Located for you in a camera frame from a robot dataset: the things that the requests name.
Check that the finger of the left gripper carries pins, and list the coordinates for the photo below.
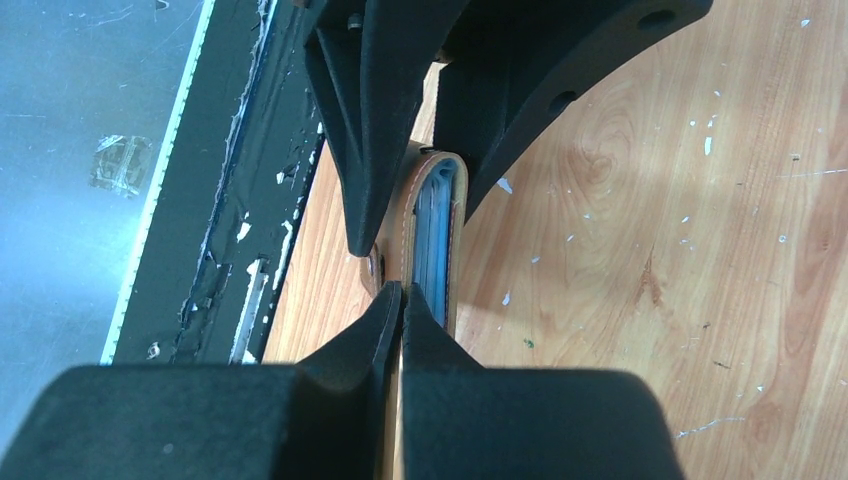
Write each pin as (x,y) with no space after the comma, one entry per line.
(515,66)
(366,62)

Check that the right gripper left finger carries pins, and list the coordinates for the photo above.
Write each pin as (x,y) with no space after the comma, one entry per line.
(319,418)

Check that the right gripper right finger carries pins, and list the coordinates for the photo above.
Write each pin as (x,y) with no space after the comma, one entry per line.
(462,420)

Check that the brown leather card holder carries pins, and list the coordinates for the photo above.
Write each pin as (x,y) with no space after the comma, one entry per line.
(417,244)

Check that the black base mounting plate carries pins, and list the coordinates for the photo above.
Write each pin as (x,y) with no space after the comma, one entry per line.
(233,196)

